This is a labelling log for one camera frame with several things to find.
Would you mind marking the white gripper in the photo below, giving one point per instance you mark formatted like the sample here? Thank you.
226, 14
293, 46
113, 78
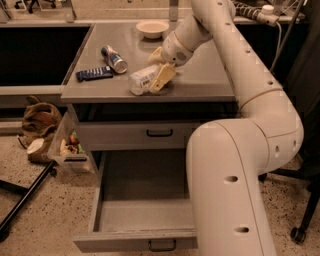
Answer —
174, 49

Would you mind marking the clear plastic water bottle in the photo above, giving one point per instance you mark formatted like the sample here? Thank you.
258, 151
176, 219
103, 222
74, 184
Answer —
140, 81

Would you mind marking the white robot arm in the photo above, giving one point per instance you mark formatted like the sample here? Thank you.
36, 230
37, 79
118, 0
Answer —
224, 158

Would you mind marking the grey drawer cabinet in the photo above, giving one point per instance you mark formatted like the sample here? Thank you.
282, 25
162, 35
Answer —
199, 92

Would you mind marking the open grey lower drawer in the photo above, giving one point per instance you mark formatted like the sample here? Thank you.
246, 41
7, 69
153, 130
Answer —
141, 202

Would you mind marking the white bowl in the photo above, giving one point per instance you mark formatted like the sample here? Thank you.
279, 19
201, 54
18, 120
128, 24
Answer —
152, 29

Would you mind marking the silver blue soda can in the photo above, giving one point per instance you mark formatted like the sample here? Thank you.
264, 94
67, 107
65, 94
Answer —
114, 60

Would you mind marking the dark blue snack bar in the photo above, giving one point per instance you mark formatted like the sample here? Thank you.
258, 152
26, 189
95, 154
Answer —
94, 74

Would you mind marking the clear plastic storage bin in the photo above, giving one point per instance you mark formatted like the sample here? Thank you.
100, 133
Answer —
66, 149

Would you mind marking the brown cloth bag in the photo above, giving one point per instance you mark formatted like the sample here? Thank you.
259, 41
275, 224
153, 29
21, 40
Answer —
39, 125

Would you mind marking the black metal stand leg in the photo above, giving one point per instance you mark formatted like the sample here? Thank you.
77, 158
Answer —
25, 194

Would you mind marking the white coiled hose fixture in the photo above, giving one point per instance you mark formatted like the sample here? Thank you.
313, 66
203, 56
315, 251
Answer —
263, 15

